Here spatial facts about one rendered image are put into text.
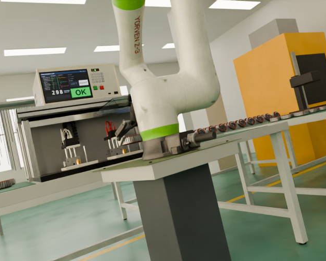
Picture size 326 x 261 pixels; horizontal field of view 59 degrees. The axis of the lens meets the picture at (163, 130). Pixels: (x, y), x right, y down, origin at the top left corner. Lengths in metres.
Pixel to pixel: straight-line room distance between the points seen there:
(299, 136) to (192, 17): 3.92
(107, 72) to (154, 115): 0.93
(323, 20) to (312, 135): 2.68
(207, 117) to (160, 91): 4.47
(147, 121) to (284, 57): 3.98
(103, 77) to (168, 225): 1.10
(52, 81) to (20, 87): 6.51
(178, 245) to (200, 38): 0.61
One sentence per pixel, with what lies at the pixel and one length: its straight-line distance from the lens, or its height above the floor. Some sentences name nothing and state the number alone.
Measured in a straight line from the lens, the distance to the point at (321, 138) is 4.82.
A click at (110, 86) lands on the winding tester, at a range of 1.73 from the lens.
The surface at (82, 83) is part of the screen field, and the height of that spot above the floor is 1.22.
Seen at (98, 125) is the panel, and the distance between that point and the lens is 1.78.
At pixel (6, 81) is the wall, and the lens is 8.20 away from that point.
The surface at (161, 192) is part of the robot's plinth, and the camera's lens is 0.82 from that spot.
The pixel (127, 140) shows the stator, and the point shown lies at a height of 0.84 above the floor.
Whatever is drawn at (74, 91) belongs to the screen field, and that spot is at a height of 1.17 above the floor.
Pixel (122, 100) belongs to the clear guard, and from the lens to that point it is 1.45.
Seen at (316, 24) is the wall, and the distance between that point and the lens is 6.66.
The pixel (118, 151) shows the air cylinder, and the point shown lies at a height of 0.80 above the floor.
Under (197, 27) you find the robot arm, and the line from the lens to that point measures 0.94.
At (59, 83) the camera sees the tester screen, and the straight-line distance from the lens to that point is 1.66.
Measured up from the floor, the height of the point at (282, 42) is 1.83.
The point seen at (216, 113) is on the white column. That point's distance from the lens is 5.46.
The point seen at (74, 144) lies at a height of 0.89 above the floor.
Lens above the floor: 0.79
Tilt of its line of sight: 2 degrees up
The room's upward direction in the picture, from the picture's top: 13 degrees counter-clockwise
